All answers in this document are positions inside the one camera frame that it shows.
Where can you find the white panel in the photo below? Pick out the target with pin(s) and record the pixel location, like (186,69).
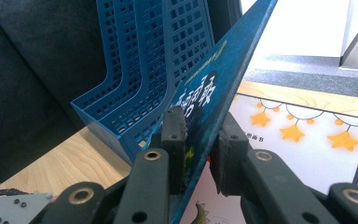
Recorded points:
(292,28)

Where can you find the dark grey chair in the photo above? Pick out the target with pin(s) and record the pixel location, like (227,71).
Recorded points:
(28,77)

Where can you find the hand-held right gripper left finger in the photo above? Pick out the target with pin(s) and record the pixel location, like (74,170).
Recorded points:
(174,149)

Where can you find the blue plastic file rack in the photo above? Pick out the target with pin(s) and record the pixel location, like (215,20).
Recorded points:
(146,71)

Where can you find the blue cartoon picture book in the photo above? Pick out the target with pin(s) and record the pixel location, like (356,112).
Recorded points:
(211,102)

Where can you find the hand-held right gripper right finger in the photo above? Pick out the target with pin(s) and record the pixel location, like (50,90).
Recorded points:
(230,155)

